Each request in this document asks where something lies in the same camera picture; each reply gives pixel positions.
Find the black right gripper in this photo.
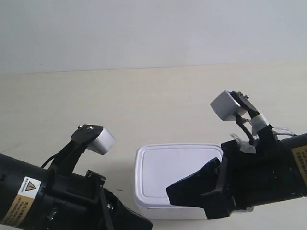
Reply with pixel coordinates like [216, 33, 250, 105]
[166, 125, 295, 219]

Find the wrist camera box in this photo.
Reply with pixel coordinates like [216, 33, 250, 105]
[71, 124, 116, 155]
[210, 90, 270, 132]

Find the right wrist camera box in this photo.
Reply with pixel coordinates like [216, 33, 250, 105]
[210, 90, 270, 132]

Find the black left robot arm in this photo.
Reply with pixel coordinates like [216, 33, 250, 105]
[0, 155, 153, 230]

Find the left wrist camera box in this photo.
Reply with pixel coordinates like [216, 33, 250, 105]
[71, 124, 116, 155]

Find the white lidded plastic container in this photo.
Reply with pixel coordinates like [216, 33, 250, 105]
[134, 142, 254, 220]

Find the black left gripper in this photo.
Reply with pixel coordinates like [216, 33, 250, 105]
[35, 170, 153, 230]

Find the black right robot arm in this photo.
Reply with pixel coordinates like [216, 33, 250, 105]
[166, 126, 307, 219]

